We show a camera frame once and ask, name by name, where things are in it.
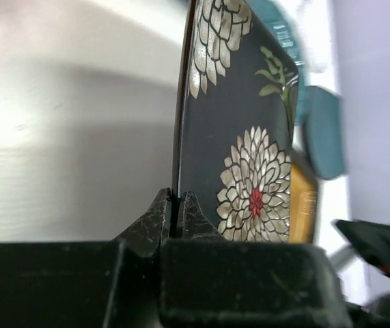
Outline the yellow brown square plate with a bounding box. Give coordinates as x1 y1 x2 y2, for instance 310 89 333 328
289 150 318 243

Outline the teal square plate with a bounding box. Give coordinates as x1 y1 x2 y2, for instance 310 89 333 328
302 85 346 180

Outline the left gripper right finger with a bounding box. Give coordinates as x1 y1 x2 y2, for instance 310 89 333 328
158 192 350 327

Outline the black floral square plate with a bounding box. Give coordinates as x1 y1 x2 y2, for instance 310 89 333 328
171 1 298 242

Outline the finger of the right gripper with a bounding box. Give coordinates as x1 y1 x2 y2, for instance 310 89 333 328
333 219 390 278

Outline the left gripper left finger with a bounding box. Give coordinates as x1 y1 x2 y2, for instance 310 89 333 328
0 189 171 327

